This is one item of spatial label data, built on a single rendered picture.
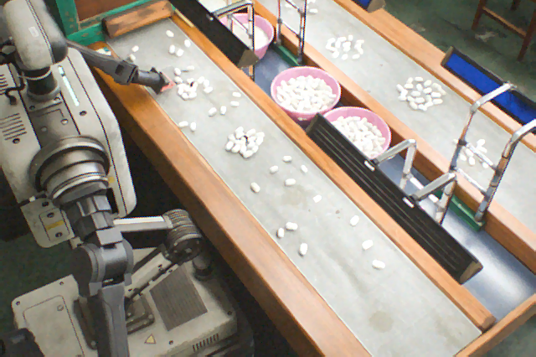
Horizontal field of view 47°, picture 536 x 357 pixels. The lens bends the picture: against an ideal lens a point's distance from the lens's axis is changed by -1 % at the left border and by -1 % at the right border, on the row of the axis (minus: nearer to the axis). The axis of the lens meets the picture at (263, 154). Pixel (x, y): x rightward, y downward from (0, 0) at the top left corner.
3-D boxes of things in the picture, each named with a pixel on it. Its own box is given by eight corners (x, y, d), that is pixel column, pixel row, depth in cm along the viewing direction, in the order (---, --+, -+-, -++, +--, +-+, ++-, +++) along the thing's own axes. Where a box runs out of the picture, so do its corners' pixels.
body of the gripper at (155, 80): (156, 67, 236) (141, 63, 230) (169, 81, 231) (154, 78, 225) (148, 80, 238) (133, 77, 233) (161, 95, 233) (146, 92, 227)
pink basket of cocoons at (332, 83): (316, 141, 232) (317, 123, 225) (257, 113, 242) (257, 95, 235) (350, 100, 247) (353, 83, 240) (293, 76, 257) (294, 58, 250)
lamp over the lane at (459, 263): (460, 287, 149) (467, 271, 144) (304, 134, 184) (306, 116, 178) (482, 271, 152) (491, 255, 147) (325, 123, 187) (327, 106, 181)
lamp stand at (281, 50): (300, 75, 257) (306, -20, 224) (272, 49, 268) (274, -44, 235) (335, 58, 265) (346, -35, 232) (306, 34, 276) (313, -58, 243)
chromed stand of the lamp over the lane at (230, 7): (218, 112, 242) (212, 18, 209) (192, 85, 253) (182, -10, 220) (258, 94, 249) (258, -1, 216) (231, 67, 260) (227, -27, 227)
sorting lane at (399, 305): (403, 397, 163) (404, 394, 162) (107, 45, 263) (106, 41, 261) (481, 337, 175) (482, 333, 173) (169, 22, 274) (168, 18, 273)
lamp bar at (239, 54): (239, 71, 203) (239, 54, 197) (151, -16, 237) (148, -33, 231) (260, 62, 206) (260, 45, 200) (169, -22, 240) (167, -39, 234)
